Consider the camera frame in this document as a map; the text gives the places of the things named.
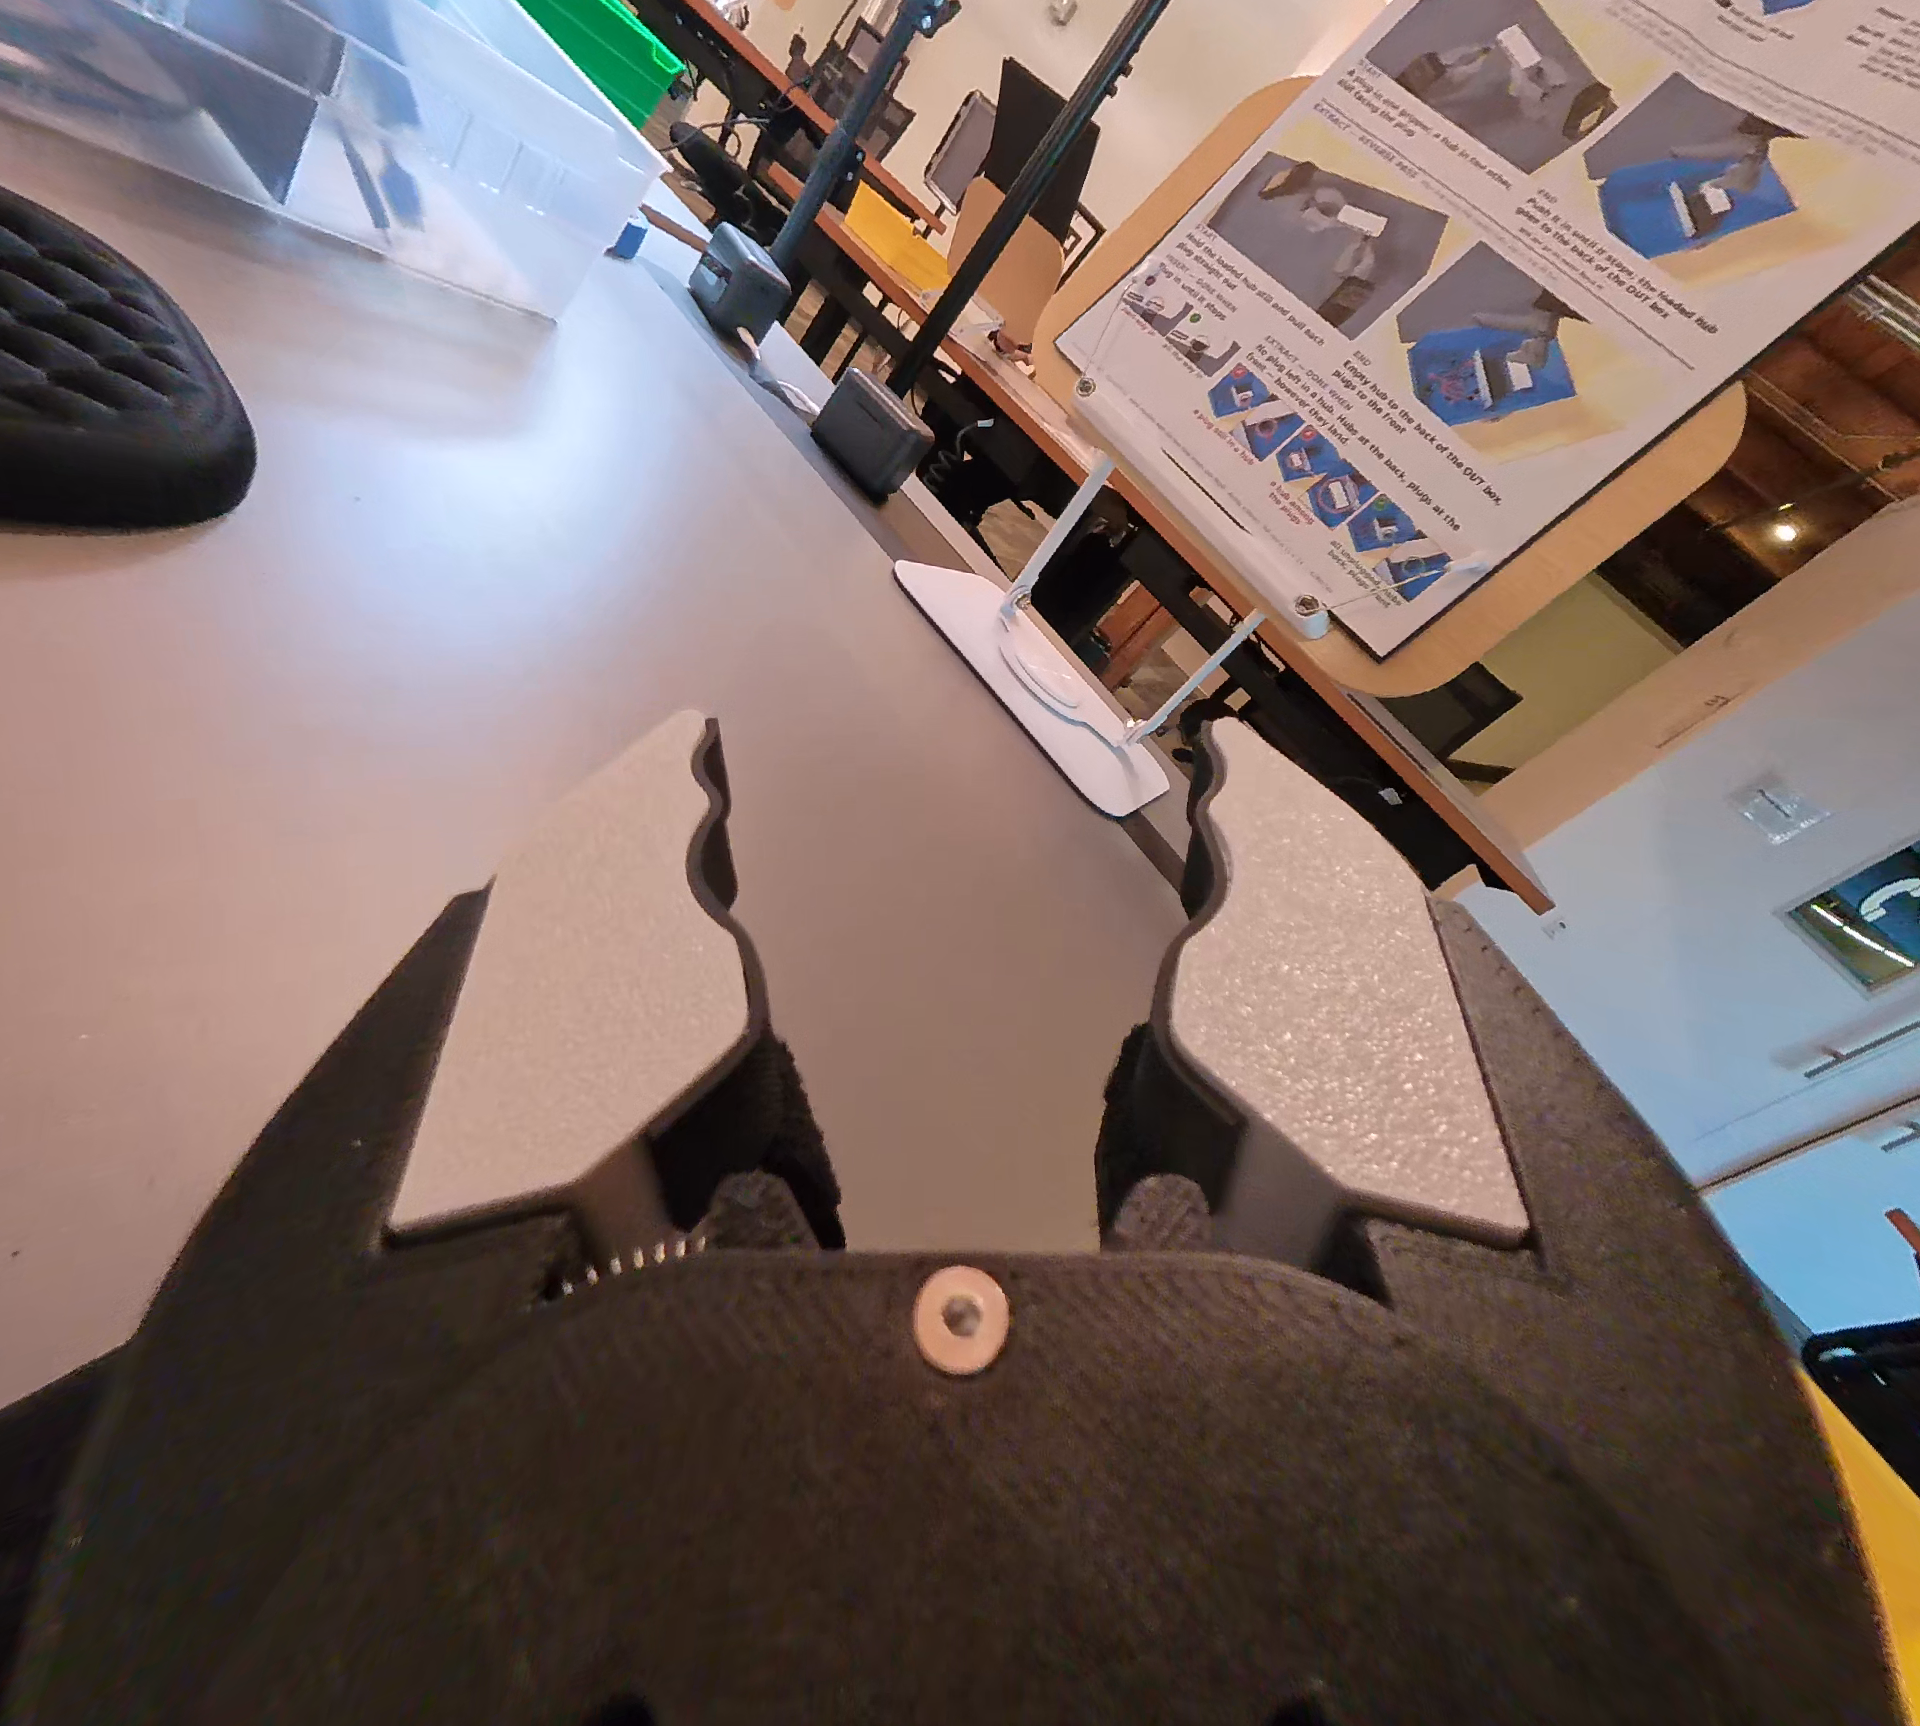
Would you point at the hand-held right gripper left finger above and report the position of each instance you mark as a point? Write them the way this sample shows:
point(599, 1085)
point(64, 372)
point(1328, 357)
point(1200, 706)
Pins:
point(601, 1007)

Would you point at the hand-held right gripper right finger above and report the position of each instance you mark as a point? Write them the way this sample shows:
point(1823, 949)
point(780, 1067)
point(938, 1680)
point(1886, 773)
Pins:
point(1351, 1020)

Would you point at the clear plastic storage bin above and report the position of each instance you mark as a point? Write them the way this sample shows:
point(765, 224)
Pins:
point(451, 151)

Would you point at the white document stand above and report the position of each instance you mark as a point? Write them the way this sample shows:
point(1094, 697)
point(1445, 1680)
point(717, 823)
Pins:
point(974, 625)

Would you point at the grey clamp base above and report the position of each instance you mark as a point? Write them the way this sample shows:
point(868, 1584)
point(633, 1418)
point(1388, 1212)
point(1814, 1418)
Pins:
point(873, 433)
point(742, 278)

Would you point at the black mesh pad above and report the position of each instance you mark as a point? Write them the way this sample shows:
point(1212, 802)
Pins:
point(105, 391)

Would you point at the printed instruction board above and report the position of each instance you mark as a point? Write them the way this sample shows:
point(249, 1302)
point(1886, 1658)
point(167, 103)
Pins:
point(1590, 211)

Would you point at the computer monitor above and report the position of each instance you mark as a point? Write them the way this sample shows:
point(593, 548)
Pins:
point(957, 149)

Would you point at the black tripod pole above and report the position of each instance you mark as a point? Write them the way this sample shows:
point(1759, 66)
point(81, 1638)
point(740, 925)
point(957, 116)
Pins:
point(885, 91)
point(1110, 91)

